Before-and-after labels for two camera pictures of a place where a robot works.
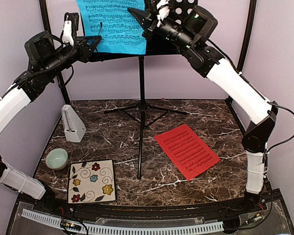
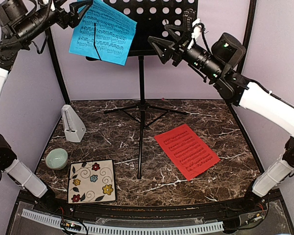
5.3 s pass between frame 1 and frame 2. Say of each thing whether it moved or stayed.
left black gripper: moved
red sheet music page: stayed
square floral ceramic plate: stayed
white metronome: stayed
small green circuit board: stayed
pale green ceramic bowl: stayed
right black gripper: moved
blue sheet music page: moved
